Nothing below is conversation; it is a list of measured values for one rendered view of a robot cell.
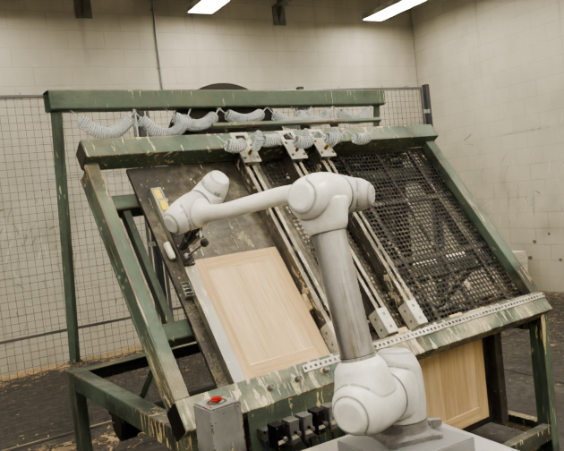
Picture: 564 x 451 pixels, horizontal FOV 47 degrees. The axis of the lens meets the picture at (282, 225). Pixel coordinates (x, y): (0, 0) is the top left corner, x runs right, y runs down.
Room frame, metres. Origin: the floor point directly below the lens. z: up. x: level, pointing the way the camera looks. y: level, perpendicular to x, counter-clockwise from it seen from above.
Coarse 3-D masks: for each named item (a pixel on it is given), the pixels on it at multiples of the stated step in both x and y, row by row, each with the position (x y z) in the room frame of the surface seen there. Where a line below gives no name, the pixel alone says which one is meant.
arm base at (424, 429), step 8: (416, 424) 1.90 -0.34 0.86; (424, 424) 1.92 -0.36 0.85; (432, 424) 1.98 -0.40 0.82; (440, 424) 1.99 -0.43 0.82; (384, 432) 1.92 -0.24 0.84; (392, 432) 1.90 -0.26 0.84; (400, 432) 1.89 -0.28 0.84; (408, 432) 1.89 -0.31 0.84; (416, 432) 1.89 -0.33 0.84; (424, 432) 1.90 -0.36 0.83; (432, 432) 1.91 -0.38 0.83; (440, 432) 1.91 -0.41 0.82; (384, 440) 1.90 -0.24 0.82; (392, 440) 1.88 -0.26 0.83; (400, 440) 1.87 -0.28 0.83; (408, 440) 1.88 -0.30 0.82; (416, 440) 1.88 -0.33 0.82; (424, 440) 1.89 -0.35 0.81; (392, 448) 1.85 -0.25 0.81
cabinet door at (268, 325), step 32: (224, 256) 2.79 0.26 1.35; (256, 256) 2.86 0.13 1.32; (224, 288) 2.68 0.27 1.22; (256, 288) 2.75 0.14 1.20; (288, 288) 2.82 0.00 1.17; (224, 320) 2.57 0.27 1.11; (256, 320) 2.64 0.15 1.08; (288, 320) 2.71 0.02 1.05; (256, 352) 2.54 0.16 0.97; (288, 352) 2.60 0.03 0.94; (320, 352) 2.67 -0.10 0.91
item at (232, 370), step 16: (160, 208) 2.78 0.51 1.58; (176, 256) 2.68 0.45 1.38; (192, 272) 2.64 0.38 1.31; (192, 288) 2.59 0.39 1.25; (208, 304) 2.56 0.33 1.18; (208, 320) 2.52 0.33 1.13; (224, 336) 2.50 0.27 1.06; (224, 352) 2.45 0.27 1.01; (224, 368) 2.44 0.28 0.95; (240, 368) 2.44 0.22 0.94
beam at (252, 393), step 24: (504, 312) 3.25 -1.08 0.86; (528, 312) 3.33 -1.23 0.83; (408, 336) 2.88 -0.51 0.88; (432, 336) 2.94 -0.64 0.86; (456, 336) 3.00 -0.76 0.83; (480, 336) 3.16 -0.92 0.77; (312, 360) 2.59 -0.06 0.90; (240, 384) 2.38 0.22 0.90; (264, 384) 2.42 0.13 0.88; (288, 384) 2.47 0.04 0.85; (312, 384) 2.51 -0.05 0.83; (192, 408) 2.24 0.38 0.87; (192, 432) 2.21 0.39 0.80
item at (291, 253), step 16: (256, 128) 3.07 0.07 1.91; (256, 144) 3.10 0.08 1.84; (240, 160) 3.16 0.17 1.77; (256, 160) 3.13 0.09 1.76; (256, 176) 3.12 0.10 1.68; (256, 192) 3.07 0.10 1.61; (272, 208) 3.04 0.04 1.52; (272, 224) 2.98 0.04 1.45; (288, 240) 2.95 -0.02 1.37; (288, 256) 2.90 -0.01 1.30; (304, 272) 2.87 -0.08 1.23; (304, 288) 2.82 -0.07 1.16; (320, 304) 2.76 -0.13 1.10; (320, 320) 2.75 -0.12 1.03; (336, 352) 2.68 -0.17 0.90
